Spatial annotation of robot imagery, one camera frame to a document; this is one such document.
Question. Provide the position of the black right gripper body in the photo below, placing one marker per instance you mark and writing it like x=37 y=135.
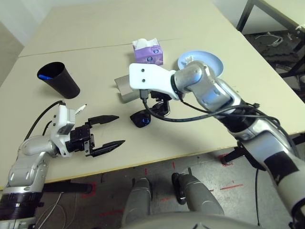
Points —
x=158 y=95

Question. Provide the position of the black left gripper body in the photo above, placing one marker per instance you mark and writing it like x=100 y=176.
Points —
x=78 y=140

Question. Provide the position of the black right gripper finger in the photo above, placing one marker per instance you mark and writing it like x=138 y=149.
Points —
x=165 y=108

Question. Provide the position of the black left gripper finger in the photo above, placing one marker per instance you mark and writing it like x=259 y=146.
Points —
x=104 y=118
x=109 y=147

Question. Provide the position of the white marker black cap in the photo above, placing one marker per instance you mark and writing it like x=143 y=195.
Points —
x=81 y=109

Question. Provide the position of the black sunglasses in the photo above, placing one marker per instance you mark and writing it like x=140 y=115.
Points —
x=140 y=120

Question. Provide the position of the grey glasses case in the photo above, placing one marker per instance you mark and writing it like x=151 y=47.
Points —
x=125 y=89

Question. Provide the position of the white tissue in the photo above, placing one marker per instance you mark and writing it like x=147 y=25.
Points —
x=188 y=59

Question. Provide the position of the blue plastic plate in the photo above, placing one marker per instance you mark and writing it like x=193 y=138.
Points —
x=212 y=59

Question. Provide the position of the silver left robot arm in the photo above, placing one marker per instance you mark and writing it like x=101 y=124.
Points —
x=26 y=167

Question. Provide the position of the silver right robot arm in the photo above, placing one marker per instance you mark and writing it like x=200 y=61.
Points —
x=214 y=93

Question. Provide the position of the purple tissue box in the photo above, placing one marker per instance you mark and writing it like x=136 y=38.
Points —
x=147 y=53

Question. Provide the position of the black table foot bar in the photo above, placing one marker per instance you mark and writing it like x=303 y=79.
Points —
x=296 y=139
x=232 y=155
x=66 y=188

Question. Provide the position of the red floor tape corner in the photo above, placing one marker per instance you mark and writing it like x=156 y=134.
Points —
x=224 y=163
x=91 y=194

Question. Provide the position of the black tapered cup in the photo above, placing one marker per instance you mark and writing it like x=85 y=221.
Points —
x=66 y=86

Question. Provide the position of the grey left robot leg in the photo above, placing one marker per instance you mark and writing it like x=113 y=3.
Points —
x=138 y=202

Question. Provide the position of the grey robot leg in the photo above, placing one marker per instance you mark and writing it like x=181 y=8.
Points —
x=202 y=198
x=138 y=202

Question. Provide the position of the blue marker pen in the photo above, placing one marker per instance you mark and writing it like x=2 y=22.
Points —
x=43 y=77

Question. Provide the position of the grey right robot leg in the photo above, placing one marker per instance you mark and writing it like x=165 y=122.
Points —
x=202 y=198

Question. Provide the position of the red floor tape strip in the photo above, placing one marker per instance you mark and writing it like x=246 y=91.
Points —
x=232 y=186

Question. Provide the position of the grey robot torso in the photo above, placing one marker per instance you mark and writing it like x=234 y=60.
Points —
x=181 y=223

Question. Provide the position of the white curved floor object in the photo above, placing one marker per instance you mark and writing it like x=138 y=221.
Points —
x=276 y=43

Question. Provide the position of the beige neighbouring table black frame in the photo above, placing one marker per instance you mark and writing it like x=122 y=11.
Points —
x=286 y=9

